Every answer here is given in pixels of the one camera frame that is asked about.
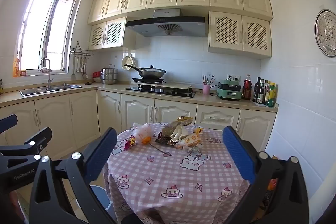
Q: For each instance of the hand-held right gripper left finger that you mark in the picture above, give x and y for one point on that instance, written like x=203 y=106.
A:
x=102 y=151

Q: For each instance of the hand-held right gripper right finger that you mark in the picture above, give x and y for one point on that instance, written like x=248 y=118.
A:
x=239 y=155

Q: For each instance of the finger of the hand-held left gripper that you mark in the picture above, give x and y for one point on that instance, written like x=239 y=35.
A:
x=8 y=121
x=39 y=138

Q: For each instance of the purple candy wrapper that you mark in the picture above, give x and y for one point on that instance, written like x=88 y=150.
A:
x=130 y=142

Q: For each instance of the wilted orange flower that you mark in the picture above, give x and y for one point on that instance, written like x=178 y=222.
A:
x=146 y=140

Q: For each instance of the blue plastic bin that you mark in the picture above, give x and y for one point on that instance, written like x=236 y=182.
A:
x=101 y=197

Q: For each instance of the white plastic bag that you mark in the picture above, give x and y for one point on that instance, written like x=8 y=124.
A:
x=143 y=130

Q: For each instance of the small orange wrapper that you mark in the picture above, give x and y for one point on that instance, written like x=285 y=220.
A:
x=198 y=130

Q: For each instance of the yellow snack packet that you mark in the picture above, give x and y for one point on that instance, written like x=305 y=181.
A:
x=191 y=141

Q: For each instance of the white paper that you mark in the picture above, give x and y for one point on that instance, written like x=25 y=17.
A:
x=179 y=134

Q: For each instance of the gold snack bag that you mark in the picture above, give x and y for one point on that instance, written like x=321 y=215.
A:
x=174 y=127

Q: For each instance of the cream base cabinets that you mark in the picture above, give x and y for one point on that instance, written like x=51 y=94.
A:
x=84 y=113

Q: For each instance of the stainless steel sink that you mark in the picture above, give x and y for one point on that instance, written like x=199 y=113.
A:
x=52 y=88

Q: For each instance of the orange packet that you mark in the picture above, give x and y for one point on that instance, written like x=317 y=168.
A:
x=16 y=66

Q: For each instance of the metal sink faucet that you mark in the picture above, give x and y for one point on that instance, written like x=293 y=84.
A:
x=48 y=77

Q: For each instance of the green countertop appliance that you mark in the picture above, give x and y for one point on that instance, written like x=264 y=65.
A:
x=228 y=94

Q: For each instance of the pink checked tablecloth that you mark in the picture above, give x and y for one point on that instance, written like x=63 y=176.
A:
x=157 y=182

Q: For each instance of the group of condiment bottles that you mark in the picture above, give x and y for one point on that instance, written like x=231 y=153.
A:
x=246 y=88

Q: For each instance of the hanging metal spatula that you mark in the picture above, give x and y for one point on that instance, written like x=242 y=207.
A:
x=73 y=76

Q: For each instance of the pink utensil holder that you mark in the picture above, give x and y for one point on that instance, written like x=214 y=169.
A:
x=206 y=89

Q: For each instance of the stainless steel steamer pot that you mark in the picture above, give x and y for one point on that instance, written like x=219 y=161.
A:
x=109 y=77

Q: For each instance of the hanging metal skimmer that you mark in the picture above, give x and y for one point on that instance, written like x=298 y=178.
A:
x=84 y=75

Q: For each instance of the hanging metal ladle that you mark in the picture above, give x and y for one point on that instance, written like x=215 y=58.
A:
x=77 y=70

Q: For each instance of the black gas cooktop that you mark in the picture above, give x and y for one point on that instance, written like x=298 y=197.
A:
x=162 y=92

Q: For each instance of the dark wok with lid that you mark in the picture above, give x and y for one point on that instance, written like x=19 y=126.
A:
x=152 y=73

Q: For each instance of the kitchen window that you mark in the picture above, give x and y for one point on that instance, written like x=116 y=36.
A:
x=34 y=29

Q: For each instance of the white round strainer basket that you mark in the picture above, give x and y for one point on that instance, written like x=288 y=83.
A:
x=128 y=60

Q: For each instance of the cream lattice door cabinet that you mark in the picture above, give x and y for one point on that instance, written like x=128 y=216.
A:
x=113 y=32
x=228 y=29

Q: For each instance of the grey range hood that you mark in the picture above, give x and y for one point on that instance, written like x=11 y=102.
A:
x=165 y=27

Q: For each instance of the round metal steamer plate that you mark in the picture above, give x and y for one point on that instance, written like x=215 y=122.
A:
x=326 y=32

